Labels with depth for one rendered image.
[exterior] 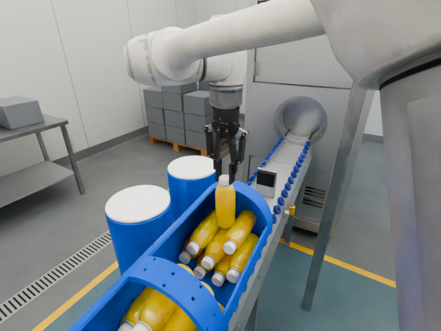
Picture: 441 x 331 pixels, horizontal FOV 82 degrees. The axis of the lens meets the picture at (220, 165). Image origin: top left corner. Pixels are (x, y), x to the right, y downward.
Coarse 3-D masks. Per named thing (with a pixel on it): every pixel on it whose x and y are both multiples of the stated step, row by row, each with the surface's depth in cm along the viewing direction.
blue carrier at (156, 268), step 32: (256, 192) 87; (192, 224) 95; (256, 224) 94; (160, 256) 79; (256, 256) 76; (128, 288) 68; (160, 288) 52; (192, 288) 54; (224, 288) 81; (96, 320) 60; (192, 320) 52; (224, 320) 58
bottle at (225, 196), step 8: (216, 192) 80; (224, 192) 79; (232, 192) 80; (216, 200) 81; (224, 200) 79; (232, 200) 80; (216, 208) 83; (224, 208) 81; (232, 208) 82; (216, 216) 85; (224, 216) 82; (232, 216) 84; (224, 224) 84; (232, 224) 85
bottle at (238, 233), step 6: (246, 210) 92; (240, 216) 89; (246, 216) 89; (252, 216) 90; (240, 222) 86; (246, 222) 87; (252, 222) 89; (234, 228) 83; (240, 228) 84; (246, 228) 85; (252, 228) 89; (228, 234) 82; (234, 234) 81; (240, 234) 82; (246, 234) 84; (228, 240) 81; (234, 240) 80; (240, 240) 81; (240, 246) 82
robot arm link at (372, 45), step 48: (336, 0) 8; (384, 0) 7; (432, 0) 6; (336, 48) 10; (384, 48) 7; (432, 48) 7; (384, 96) 10; (432, 96) 7; (384, 144) 10; (432, 144) 7; (432, 192) 7; (432, 240) 8; (432, 288) 8
